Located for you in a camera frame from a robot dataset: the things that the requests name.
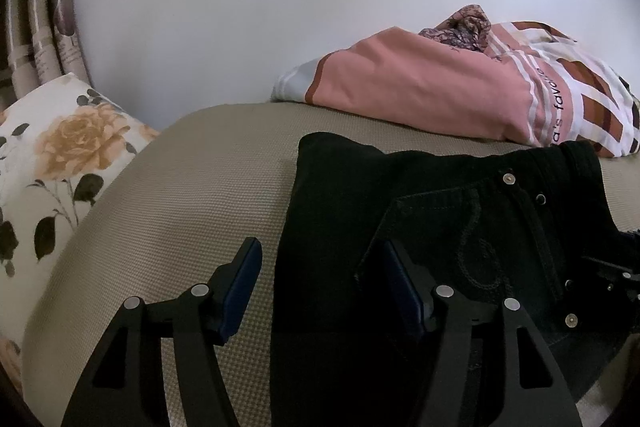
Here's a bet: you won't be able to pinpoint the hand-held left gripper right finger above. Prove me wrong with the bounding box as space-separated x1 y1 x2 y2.
382 239 584 427

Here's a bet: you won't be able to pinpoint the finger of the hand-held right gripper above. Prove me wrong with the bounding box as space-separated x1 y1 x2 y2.
581 227 640 304

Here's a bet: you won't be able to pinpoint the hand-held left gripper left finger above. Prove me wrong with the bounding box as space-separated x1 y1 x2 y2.
60 237 264 427

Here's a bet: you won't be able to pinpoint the black pants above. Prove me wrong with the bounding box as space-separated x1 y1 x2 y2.
270 132 640 427

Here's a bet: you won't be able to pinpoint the beige woven bed mattress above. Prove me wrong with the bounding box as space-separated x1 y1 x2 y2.
22 102 640 427

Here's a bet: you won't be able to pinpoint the white floral pillow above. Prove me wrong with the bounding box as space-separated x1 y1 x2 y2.
0 72 162 350

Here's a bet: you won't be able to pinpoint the paisley patterned cloth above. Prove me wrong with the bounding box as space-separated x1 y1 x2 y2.
417 4 494 54

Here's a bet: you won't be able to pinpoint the striped printed curtain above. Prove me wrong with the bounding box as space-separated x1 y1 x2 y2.
4 0 97 100

